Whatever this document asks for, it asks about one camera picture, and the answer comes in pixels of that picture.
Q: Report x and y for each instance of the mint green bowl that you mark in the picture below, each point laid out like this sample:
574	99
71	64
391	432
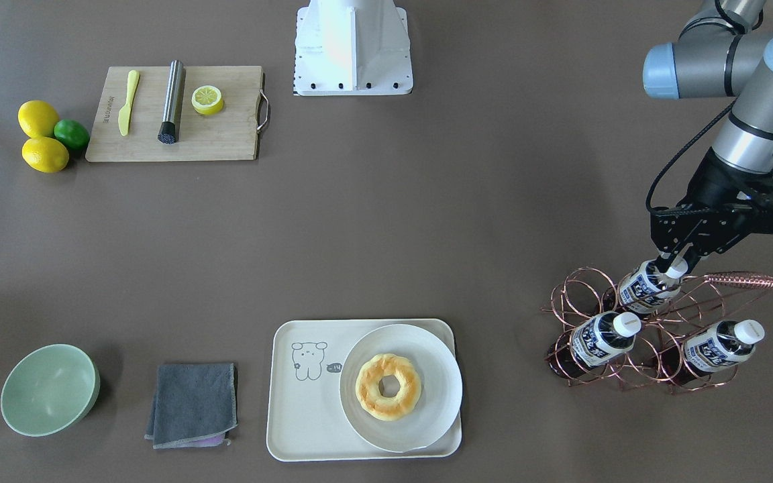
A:
50	390

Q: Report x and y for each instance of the whole lemon lower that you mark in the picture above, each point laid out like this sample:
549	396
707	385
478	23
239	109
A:
46	155

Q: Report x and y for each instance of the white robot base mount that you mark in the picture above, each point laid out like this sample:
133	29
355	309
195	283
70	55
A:
352	48

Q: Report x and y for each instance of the copper wire bottle rack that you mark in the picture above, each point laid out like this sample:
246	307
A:
657	357

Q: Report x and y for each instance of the steel muddler black tip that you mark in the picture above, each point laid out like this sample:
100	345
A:
168	132

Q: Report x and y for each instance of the grey folded cloth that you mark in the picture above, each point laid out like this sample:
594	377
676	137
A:
194	405

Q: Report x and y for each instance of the whole lemon upper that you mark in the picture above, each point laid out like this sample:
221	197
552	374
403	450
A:
37	119

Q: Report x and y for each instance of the tea bottle white cap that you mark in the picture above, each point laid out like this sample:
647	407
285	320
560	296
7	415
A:
594	343

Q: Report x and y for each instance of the whole lemon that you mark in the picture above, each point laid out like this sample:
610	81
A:
46	155
37	119

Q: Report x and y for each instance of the cream rabbit tray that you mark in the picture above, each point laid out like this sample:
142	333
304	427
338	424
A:
306	421

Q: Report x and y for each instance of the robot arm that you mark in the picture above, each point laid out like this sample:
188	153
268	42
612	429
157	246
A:
718	54

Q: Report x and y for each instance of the green lime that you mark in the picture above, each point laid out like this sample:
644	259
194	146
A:
74	135

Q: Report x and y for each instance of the half lemon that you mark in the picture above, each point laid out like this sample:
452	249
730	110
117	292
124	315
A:
207	100

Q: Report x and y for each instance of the bamboo cutting board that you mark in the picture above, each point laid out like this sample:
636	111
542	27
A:
230	135

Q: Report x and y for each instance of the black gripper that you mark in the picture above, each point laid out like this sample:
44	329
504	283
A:
716	180

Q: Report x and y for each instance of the tea bottle rack back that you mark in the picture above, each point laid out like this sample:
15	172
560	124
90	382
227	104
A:
715	348

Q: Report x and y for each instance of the glazed ring donut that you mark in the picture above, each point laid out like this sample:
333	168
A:
372	400

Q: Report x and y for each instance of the tea bottle rack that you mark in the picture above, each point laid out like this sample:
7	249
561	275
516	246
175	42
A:
646	290
715	348

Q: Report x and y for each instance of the white round plate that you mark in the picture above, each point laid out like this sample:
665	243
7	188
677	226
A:
438	406

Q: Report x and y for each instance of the yellow plastic knife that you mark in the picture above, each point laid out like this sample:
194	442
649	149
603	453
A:
125	112

